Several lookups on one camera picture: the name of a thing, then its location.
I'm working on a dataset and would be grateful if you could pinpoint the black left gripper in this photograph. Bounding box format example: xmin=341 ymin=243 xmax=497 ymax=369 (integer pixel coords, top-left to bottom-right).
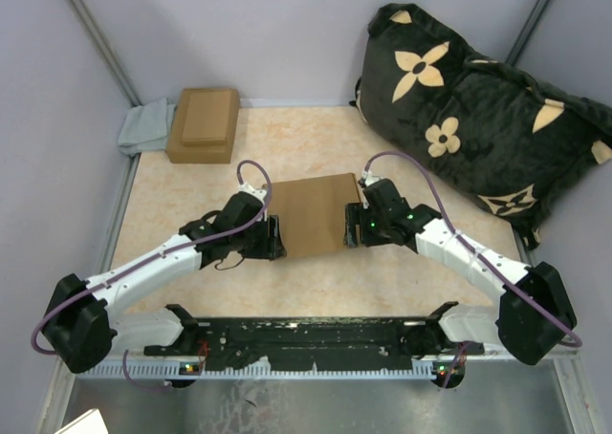
xmin=232 ymin=215 xmax=287 ymax=260

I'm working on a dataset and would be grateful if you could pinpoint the brown cardboard box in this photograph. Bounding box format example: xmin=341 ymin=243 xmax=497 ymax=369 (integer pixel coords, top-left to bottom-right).
xmin=268 ymin=173 xmax=361 ymax=259

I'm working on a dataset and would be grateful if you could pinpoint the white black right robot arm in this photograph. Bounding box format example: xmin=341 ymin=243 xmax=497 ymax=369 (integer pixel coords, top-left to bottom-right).
xmin=345 ymin=177 xmax=578 ymax=365

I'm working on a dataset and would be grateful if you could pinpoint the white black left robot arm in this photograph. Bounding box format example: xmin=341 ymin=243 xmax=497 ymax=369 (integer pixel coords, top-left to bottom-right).
xmin=37 ymin=189 xmax=285 ymax=374

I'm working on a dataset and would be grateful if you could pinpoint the large folded cardboard box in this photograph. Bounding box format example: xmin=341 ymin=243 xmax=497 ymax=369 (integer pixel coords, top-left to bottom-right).
xmin=165 ymin=88 xmax=240 ymax=164

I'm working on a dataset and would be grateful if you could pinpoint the small folded cardboard box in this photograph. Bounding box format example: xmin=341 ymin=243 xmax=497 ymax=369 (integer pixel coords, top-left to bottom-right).
xmin=182 ymin=91 xmax=230 ymax=146

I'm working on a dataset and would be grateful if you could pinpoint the black floral plush pillow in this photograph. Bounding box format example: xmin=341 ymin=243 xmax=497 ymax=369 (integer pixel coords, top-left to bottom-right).
xmin=355 ymin=3 xmax=611 ymax=249

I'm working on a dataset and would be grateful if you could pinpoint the grey folded cloth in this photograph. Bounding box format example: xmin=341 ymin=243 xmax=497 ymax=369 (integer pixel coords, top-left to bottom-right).
xmin=118 ymin=98 xmax=176 ymax=157

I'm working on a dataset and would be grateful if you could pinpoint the white paper sheet corner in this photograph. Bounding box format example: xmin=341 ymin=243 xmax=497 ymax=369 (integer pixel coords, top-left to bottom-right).
xmin=55 ymin=408 xmax=109 ymax=434

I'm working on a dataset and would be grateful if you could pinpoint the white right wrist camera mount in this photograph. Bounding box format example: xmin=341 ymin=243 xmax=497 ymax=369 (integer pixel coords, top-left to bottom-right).
xmin=358 ymin=170 xmax=382 ymax=189

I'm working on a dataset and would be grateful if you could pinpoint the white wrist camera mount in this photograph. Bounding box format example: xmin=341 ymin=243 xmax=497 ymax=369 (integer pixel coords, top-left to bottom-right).
xmin=238 ymin=182 xmax=267 ymax=202
xmin=358 ymin=170 xmax=382 ymax=189

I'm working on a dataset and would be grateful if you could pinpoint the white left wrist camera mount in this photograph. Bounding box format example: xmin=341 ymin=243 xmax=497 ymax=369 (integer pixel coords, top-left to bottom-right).
xmin=238 ymin=182 xmax=267 ymax=202

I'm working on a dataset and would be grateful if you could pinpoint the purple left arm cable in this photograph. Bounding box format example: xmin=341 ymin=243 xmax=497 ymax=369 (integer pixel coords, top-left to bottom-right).
xmin=30 ymin=160 xmax=274 ymax=391

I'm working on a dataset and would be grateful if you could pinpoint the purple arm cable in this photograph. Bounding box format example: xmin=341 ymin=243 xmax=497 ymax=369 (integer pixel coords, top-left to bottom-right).
xmin=30 ymin=160 xmax=274 ymax=391
xmin=361 ymin=150 xmax=584 ymax=388

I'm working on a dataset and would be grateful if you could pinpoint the aluminium frame rail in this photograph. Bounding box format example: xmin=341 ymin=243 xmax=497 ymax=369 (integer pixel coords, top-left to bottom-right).
xmin=59 ymin=321 xmax=579 ymax=358

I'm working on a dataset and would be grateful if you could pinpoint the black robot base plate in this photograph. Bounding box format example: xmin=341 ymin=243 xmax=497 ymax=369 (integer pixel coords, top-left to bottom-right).
xmin=144 ymin=302 xmax=460 ymax=370

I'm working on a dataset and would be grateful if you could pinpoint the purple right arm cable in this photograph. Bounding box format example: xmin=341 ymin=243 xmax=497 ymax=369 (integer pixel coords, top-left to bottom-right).
xmin=361 ymin=150 xmax=584 ymax=388

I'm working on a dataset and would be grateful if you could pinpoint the white slotted cable duct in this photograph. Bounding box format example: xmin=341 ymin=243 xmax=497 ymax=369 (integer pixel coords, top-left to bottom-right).
xmin=81 ymin=358 xmax=450 ymax=381

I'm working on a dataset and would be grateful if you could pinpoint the right aluminium corner post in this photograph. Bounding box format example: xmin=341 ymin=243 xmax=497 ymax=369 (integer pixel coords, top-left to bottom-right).
xmin=506 ymin=0 xmax=553 ymax=66

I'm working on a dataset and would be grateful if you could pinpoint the aluminium corner post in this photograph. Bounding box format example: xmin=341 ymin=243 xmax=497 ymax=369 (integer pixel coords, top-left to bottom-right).
xmin=65 ymin=0 xmax=142 ymax=107
xmin=506 ymin=0 xmax=553 ymax=66

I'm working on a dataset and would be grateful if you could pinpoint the left aluminium corner post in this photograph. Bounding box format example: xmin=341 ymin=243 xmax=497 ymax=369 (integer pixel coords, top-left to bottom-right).
xmin=65 ymin=0 xmax=142 ymax=107

